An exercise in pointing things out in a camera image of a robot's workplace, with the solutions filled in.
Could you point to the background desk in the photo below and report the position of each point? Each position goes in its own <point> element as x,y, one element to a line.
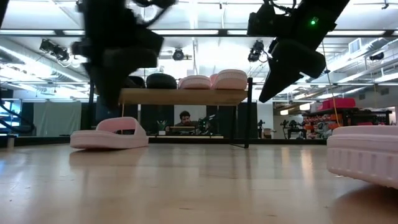
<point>183,132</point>

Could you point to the black ceiling spotlight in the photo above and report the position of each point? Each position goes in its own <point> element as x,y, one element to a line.
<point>178,54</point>
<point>54,49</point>
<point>256,51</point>

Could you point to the pink rubber slide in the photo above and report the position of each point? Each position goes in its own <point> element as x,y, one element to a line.
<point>194,83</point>
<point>93,140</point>
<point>363,155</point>
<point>230,80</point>

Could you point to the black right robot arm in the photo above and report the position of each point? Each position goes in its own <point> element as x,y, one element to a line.
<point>323,18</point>

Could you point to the grey curtain panel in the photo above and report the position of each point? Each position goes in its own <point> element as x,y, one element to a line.
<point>57,118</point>

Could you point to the person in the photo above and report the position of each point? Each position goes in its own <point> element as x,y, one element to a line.
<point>185,119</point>

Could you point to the background black robot arm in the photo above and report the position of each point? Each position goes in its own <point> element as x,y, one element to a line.
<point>205,124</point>

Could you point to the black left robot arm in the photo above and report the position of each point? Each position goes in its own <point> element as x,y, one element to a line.
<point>105,15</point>

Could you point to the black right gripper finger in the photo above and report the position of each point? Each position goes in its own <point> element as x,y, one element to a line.
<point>278,81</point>
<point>272,46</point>

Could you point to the black rubber slide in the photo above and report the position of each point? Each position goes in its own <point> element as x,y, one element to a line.
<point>161,81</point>
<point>136,82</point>

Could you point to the storage rack with red bins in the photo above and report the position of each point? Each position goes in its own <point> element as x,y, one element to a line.
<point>351,115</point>

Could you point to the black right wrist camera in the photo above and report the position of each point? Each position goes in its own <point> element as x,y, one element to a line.
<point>267,21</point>

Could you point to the dark ceiling fixture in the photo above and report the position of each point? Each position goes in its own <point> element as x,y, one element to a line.
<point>377,56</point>

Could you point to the wooden shelf with black frame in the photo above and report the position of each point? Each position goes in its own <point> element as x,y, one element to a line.
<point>186,96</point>

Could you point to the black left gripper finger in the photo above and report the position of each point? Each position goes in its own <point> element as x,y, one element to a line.
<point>107,93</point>

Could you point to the small background potted plant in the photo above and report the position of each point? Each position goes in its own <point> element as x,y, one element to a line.
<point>161,126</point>

